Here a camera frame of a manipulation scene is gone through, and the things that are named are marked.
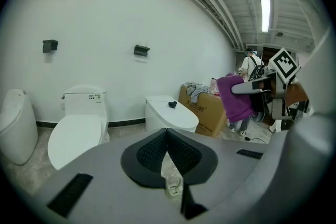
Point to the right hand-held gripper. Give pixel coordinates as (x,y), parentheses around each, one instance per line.
(284,63)

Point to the white low flat-lid toilet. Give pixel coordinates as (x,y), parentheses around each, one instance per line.
(168,115)

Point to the grey crumpled cloth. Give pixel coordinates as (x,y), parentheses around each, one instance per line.
(195,90)

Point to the long ceiling light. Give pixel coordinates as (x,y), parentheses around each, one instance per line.
(265,14)

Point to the white rounded tankless toilet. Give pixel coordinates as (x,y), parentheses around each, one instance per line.
(15,126)

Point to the black wall-mounted holder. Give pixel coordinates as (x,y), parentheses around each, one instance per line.
(49,46)
(141,50)

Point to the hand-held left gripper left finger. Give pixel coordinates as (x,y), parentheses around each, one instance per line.
(131,162)

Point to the purple cloth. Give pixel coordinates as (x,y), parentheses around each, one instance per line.
(236,106)

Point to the brown cardboard box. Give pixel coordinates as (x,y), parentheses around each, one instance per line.
(207,115)

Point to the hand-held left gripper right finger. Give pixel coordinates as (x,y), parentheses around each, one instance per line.
(203,165)

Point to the white toilet with tank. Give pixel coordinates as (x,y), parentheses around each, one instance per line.
(76,133)

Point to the small black object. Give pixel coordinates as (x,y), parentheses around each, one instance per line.
(172,104)

